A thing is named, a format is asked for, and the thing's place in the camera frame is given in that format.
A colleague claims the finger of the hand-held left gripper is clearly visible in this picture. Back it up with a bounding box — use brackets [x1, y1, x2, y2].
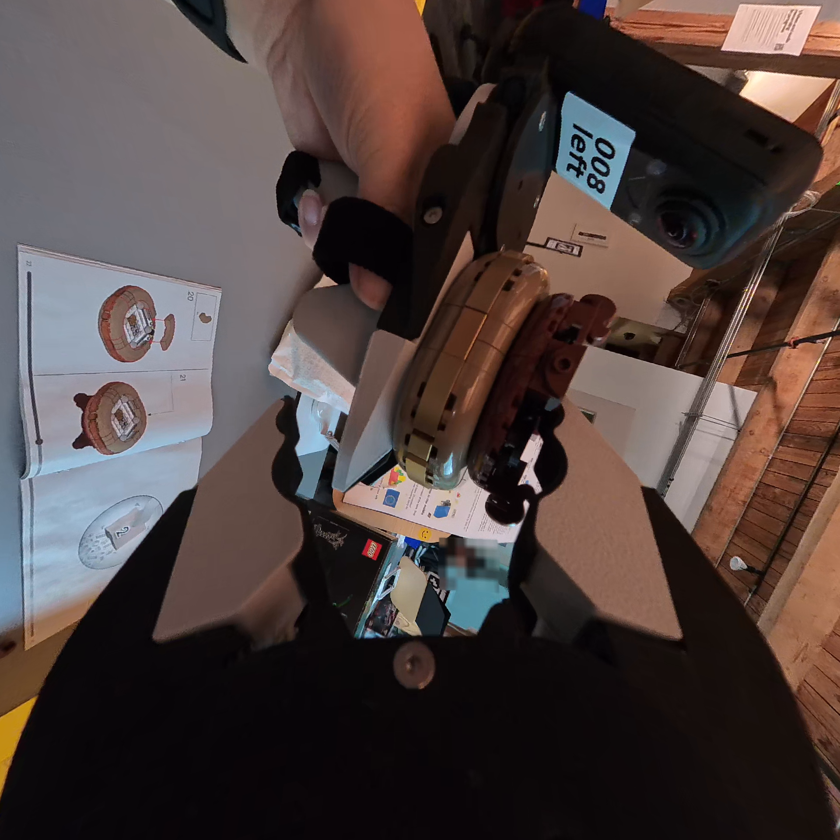
[331, 233, 476, 493]

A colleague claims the white paper bag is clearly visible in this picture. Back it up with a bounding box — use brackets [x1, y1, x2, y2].
[268, 322, 358, 414]

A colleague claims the colourful printed paper sheet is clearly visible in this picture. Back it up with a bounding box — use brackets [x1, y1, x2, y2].
[341, 436, 546, 544]

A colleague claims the grey desk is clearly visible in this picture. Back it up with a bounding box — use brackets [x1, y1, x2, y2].
[0, 0, 329, 716]

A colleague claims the white paper notice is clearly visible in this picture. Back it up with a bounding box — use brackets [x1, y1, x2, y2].
[721, 3, 823, 56]

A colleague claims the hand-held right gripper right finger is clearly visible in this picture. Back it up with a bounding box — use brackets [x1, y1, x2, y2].
[482, 394, 683, 647]

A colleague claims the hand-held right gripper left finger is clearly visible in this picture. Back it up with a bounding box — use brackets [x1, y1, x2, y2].
[152, 397, 355, 647]

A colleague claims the wooden beam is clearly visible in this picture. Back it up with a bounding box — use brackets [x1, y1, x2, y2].
[610, 7, 840, 80]

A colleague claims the tan and brown brick model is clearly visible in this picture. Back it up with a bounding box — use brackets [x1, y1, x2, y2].
[392, 249, 618, 526]

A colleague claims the metal conduit pipe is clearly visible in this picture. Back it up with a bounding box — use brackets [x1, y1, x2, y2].
[656, 223, 788, 494]

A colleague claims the building instruction booklet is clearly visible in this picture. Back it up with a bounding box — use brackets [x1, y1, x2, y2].
[16, 244, 223, 651]

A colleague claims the black toy set box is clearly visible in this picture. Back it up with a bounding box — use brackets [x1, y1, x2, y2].
[308, 502, 398, 637]

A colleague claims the tan cardboard board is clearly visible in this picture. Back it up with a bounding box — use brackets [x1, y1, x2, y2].
[331, 486, 447, 547]

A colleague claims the black wristband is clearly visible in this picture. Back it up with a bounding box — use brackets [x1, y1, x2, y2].
[171, 0, 247, 64]

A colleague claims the person's left hand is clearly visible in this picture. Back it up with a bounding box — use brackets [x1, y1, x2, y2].
[262, 0, 457, 312]

